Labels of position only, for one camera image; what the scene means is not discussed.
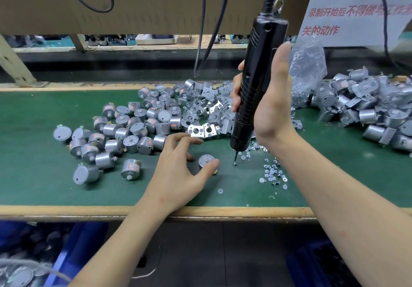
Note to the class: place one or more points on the scatter of small silver screws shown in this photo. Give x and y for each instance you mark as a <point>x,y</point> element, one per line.
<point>270,167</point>

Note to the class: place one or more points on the pile of assembled motors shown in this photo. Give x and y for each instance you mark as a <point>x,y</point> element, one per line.
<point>373,106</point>

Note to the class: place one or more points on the person's right hand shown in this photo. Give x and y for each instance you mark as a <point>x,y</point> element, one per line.
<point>277,109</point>

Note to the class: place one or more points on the person's left forearm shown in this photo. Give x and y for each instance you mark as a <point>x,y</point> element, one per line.
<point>119,251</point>

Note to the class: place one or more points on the silver round motor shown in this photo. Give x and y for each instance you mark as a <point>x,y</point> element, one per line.
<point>206,160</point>

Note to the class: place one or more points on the brown back panel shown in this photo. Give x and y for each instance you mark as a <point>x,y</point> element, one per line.
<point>148,3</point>

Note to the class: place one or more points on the white paper sign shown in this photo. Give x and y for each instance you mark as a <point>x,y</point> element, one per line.
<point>360,10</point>

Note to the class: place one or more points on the blue plastic bin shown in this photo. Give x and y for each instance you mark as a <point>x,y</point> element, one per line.
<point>77,251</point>

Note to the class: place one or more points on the black electric screwdriver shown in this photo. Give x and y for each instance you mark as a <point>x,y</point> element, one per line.
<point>257,71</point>

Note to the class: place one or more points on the pile of silver motors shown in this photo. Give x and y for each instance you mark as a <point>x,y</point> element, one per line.
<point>116,139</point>

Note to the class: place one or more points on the person's right forearm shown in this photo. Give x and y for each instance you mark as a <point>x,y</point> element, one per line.
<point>347,219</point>

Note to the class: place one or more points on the heap of grey binned motors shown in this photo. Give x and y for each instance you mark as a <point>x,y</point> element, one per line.
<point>26,258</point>

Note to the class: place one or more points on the dark blue crate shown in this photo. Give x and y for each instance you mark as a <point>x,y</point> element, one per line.
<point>315,264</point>

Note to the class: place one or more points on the person's left hand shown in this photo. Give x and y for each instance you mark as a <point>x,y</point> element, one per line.
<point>170,180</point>

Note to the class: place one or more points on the green bench mat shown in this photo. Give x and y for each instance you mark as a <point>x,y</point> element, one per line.
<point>26,187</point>

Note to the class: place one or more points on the slanted wooden post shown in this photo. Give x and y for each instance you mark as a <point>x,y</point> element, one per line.
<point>18,64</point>

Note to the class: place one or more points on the small clear plastic bag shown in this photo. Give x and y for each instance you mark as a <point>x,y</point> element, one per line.
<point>308,64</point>

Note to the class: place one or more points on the pile of metal brackets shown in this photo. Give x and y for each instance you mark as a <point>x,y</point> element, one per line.
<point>199,100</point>

